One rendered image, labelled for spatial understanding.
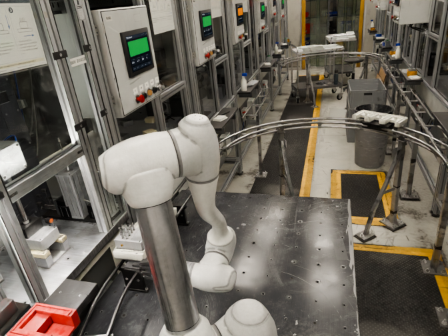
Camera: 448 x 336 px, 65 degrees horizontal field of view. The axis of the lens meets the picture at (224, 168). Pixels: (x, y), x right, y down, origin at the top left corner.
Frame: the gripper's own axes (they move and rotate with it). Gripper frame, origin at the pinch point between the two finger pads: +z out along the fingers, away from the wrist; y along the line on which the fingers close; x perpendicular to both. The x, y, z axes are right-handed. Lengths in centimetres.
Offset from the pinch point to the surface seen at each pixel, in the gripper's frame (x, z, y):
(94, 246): -5.4, 21.0, 3.3
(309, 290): -20, -67, -20
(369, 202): -202, -108, -86
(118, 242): -8.7, 11.2, 4.0
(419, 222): -178, -145, -88
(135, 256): -6.7, 2.9, -0.7
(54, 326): 33.7, 8.5, 4.1
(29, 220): 2.0, 41.8, 19.6
